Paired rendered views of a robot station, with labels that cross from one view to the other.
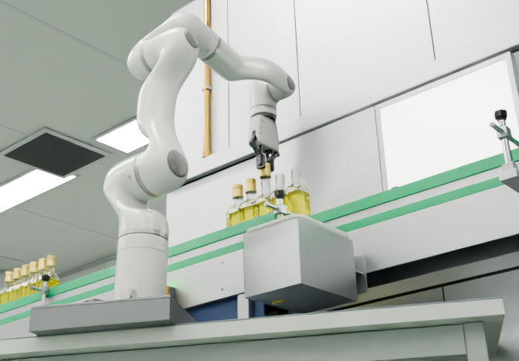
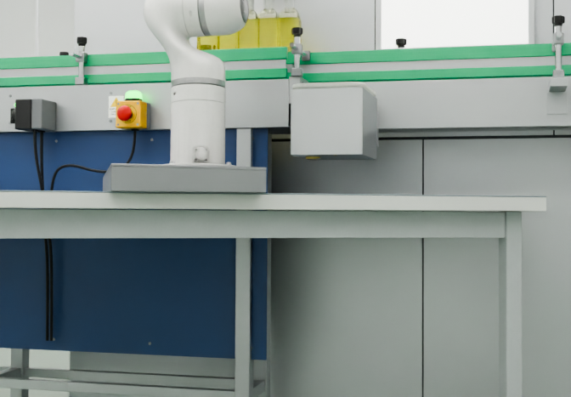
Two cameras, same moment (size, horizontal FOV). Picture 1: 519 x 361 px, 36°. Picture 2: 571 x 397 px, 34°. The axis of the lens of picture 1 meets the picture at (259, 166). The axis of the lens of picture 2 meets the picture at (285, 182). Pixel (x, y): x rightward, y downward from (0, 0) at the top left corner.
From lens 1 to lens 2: 1.08 m
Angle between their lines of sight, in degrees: 34
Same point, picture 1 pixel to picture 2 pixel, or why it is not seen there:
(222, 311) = not seen: hidden behind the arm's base
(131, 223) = (198, 71)
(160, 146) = not seen: outside the picture
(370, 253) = (384, 110)
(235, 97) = not seen: outside the picture
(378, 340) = (436, 220)
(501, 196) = (529, 87)
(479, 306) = (528, 202)
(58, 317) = (144, 178)
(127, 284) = (199, 140)
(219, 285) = not seen: hidden behind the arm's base
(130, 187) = (186, 24)
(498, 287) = (478, 151)
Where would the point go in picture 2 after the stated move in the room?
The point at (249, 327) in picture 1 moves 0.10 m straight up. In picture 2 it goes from (334, 202) to (334, 156)
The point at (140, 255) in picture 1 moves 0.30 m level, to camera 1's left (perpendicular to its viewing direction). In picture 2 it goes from (210, 110) to (70, 102)
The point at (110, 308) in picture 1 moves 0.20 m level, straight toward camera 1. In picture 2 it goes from (202, 175) to (260, 172)
